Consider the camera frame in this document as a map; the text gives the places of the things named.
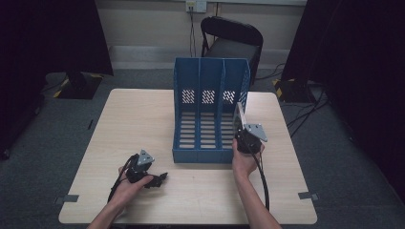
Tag black cable from wall socket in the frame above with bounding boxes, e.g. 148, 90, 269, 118
188, 6, 198, 58

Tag black floor cables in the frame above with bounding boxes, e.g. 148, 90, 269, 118
286, 85, 330, 138

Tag right hand-held gripper black cable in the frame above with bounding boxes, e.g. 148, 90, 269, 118
251, 152, 271, 212

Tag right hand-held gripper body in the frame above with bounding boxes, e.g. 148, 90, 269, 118
236, 123, 268, 155

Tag hand-held gripper black cable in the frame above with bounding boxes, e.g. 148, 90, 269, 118
251, 152, 271, 212
107, 155, 139, 203

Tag picture book green leaf cover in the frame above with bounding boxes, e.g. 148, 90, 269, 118
233, 101, 248, 132

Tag white wall socket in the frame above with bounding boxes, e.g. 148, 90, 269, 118
185, 0, 208, 13

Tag person's left hand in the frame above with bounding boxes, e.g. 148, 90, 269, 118
111, 166, 155, 209

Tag grey tape strip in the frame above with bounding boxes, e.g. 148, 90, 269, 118
298, 191, 319, 201
53, 194, 80, 205

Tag black stand base yellow stripes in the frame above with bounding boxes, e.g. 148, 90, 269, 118
53, 71, 105, 100
271, 77, 315, 103

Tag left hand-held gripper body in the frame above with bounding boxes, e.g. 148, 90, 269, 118
126, 149, 156, 184

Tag person's right hand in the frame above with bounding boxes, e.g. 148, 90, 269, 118
231, 139, 266, 179

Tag left hand-held gripper black cable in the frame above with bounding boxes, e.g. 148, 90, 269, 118
107, 155, 139, 203

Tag black folding chair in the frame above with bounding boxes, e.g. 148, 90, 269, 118
200, 16, 265, 86

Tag blue three-slot file rack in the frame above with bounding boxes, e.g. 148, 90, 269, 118
171, 56, 252, 165

